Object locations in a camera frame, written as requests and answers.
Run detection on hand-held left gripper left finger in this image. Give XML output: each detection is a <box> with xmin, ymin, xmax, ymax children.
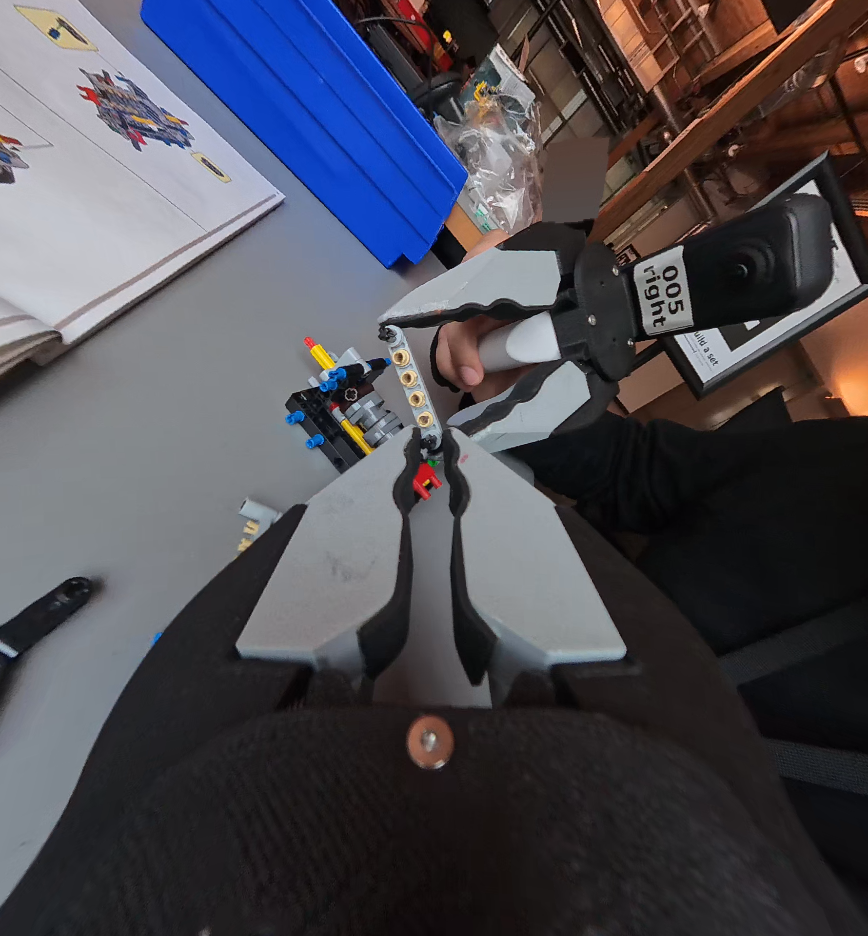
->
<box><xmin>235</xmin><ymin>428</ymin><xmax>424</xmax><ymax>684</ymax></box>

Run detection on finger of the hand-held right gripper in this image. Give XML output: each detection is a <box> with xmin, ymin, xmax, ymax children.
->
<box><xmin>445</xmin><ymin>360</ymin><xmax>619</xmax><ymax>454</ymax></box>
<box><xmin>377</xmin><ymin>247</ymin><xmax>580</xmax><ymax>330</ymax></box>

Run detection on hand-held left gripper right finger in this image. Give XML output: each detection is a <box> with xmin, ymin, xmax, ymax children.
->
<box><xmin>441</xmin><ymin>428</ymin><xmax>629</xmax><ymax>706</ymax></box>

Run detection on grey lego beam tan pins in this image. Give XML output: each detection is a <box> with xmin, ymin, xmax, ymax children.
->
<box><xmin>386</xmin><ymin>325</ymin><xmax>446</xmax><ymax>450</ymax></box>
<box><xmin>235</xmin><ymin>496</ymin><xmax>283</xmax><ymax>553</ymax></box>

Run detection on black lego car chassis assembly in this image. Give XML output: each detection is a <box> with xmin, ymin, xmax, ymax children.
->
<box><xmin>285</xmin><ymin>336</ymin><xmax>450</xmax><ymax>502</ymax></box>

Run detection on person's right forearm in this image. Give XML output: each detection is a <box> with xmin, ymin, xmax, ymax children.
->
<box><xmin>511</xmin><ymin>417</ymin><xmax>868</xmax><ymax>659</ymax></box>

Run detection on lego instruction booklet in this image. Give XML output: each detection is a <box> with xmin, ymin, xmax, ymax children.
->
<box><xmin>0</xmin><ymin>0</ymin><xmax>286</xmax><ymax>399</ymax></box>

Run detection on person's right hand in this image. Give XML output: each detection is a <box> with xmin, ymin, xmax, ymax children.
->
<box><xmin>432</xmin><ymin>324</ymin><xmax>490</xmax><ymax>390</ymax></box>

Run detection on clear plastic parts bags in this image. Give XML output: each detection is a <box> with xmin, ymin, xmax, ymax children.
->
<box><xmin>434</xmin><ymin>44</ymin><xmax>545</xmax><ymax>228</ymax></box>

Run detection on black framed poster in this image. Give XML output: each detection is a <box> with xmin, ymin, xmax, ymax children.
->
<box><xmin>653</xmin><ymin>150</ymin><xmax>868</xmax><ymax>399</ymax></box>

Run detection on blue plastic bin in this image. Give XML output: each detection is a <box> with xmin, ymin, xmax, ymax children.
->
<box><xmin>140</xmin><ymin>0</ymin><xmax>470</xmax><ymax>270</ymax></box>

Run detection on wooden shelf rack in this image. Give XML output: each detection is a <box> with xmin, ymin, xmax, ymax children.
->
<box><xmin>536</xmin><ymin>0</ymin><xmax>868</xmax><ymax>242</ymax></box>

